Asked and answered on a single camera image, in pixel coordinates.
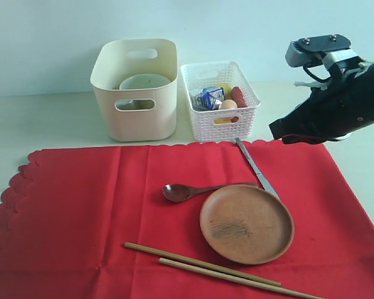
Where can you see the brown egg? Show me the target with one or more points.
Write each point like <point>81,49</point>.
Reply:
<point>228,104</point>

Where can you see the red scalloped cloth mat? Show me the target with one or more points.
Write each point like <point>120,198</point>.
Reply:
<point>66,215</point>

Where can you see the stainless steel cup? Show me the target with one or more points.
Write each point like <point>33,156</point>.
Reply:
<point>126,105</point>

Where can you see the pale green ceramic bowl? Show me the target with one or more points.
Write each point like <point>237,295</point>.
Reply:
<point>144,81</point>

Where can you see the silver table knife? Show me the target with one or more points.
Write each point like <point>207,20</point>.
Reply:
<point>262,179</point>

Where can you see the yellow lemon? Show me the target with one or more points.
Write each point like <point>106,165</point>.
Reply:
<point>226,88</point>

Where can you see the lower wooden chopstick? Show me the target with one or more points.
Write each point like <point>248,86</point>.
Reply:
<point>234,279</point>

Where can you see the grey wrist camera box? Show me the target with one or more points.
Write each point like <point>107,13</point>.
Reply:
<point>326,50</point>

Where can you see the upper wooden chopstick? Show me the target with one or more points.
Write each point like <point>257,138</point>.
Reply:
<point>200,263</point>

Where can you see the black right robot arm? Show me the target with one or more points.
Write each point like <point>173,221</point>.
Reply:
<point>341,72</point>

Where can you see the dark wooden spoon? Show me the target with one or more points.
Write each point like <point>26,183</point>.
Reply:
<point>181,192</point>

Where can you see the wooden chopstick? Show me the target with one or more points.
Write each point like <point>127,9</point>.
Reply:
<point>200,263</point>
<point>234,279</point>

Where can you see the brown clay plate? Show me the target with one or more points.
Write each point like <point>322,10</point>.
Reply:
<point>246,224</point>

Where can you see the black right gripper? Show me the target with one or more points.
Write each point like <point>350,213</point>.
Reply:
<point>329,115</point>

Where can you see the yellow cheese wedge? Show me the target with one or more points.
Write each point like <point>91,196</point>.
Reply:
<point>220,121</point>

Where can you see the cream plastic storage bin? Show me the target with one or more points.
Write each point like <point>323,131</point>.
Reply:
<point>120,59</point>

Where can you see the blue white milk carton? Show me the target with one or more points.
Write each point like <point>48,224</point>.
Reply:
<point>206,99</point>

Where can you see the red sausage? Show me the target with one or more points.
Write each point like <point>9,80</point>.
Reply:
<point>238,97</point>

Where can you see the white perforated plastic basket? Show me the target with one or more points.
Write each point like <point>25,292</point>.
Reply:
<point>201,75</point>

